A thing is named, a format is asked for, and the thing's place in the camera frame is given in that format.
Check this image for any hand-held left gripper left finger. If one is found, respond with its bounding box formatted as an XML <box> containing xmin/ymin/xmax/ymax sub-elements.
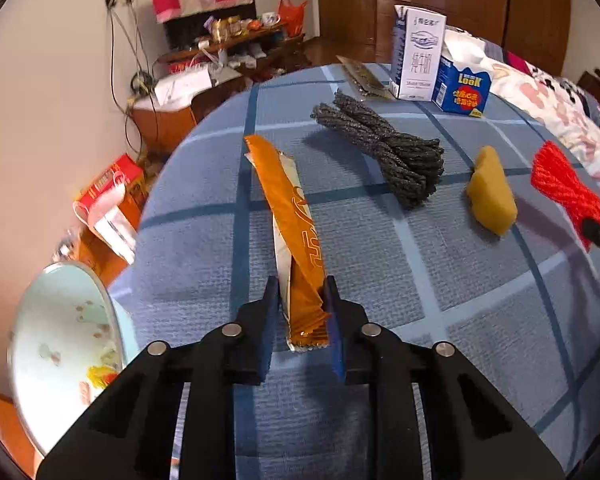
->
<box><xmin>37</xmin><ymin>276</ymin><xmax>281</xmax><ymax>480</ymax></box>

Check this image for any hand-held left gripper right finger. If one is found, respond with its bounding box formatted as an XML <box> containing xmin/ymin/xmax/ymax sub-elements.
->
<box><xmin>325</xmin><ymin>275</ymin><xmax>566</xmax><ymax>480</ymax></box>

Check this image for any red plastic rope bundle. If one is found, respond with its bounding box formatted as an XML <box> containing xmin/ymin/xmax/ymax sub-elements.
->
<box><xmin>531</xmin><ymin>141</ymin><xmax>600</xmax><ymax>253</ymax></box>

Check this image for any yellow sponge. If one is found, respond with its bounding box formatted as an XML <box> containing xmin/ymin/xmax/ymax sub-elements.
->
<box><xmin>466</xmin><ymin>146</ymin><xmax>518</xmax><ymax>237</ymax></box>

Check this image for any orange snack wrapper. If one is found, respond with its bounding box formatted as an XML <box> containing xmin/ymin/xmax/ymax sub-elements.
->
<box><xmin>243</xmin><ymin>135</ymin><xmax>332</xmax><ymax>353</ymax></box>

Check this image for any yellow wrapper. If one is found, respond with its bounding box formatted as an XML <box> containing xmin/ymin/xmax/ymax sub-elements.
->
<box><xmin>87</xmin><ymin>365</ymin><xmax>121</xmax><ymax>391</ymax></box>

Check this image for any light blue enamel basin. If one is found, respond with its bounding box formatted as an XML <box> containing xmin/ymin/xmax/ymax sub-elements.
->
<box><xmin>7</xmin><ymin>260</ymin><xmax>136</xmax><ymax>456</ymax></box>

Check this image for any blue checked tablecloth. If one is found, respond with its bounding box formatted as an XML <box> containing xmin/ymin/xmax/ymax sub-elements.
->
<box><xmin>107</xmin><ymin>62</ymin><xmax>600</xmax><ymax>480</ymax></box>

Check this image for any dark wooden headboard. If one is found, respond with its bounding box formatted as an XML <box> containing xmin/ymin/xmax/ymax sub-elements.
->
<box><xmin>577</xmin><ymin>69</ymin><xmax>600</xmax><ymax>126</ymax></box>

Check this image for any white plastic bag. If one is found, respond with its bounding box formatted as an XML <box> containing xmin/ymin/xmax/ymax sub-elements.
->
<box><xmin>82</xmin><ymin>195</ymin><xmax>141</xmax><ymax>266</ymax></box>

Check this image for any blue drink carton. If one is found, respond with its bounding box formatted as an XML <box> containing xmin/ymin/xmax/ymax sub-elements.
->
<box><xmin>431</xmin><ymin>30</ymin><xmax>496</xmax><ymax>116</ymax></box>

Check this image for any red cardboard box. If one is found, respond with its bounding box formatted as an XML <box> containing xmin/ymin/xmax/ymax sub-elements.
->
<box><xmin>73</xmin><ymin>154</ymin><xmax>148</xmax><ymax>226</ymax></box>

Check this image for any wooden television cabinet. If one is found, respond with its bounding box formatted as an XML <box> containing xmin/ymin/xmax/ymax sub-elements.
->
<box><xmin>130</xmin><ymin>22</ymin><xmax>311</xmax><ymax>156</ymax></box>

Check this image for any white milk carton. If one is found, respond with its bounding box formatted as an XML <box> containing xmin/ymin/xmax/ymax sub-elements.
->
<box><xmin>390</xmin><ymin>4</ymin><xmax>447</xmax><ymax>101</ymax></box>

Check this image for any white paper bag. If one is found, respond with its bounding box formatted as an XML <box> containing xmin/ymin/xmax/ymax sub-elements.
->
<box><xmin>152</xmin><ymin>70</ymin><xmax>213</xmax><ymax>108</ymax></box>

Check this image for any gold and black wrapper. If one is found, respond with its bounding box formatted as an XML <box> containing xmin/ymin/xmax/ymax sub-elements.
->
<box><xmin>336</xmin><ymin>55</ymin><xmax>396</xmax><ymax>101</ymax></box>

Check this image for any black television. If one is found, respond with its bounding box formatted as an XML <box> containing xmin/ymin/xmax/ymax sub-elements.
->
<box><xmin>162</xmin><ymin>2</ymin><xmax>258</xmax><ymax>51</ymax></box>

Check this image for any red plastic bag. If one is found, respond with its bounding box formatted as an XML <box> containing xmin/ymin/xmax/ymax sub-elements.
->
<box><xmin>278</xmin><ymin>0</ymin><xmax>308</xmax><ymax>38</ymax></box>

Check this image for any brown wooden door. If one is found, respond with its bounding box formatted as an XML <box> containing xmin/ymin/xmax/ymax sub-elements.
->
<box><xmin>316</xmin><ymin>0</ymin><xmax>378</xmax><ymax>46</ymax></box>

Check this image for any grey rope bundle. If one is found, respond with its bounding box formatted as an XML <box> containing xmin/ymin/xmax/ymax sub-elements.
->
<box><xmin>311</xmin><ymin>89</ymin><xmax>446</xmax><ymax>210</ymax></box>

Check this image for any black power cable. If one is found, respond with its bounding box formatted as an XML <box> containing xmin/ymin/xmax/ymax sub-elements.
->
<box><xmin>127</xmin><ymin>5</ymin><xmax>158</xmax><ymax>106</ymax></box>
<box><xmin>107</xmin><ymin>7</ymin><xmax>146</xmax><ymax>161</ymax></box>

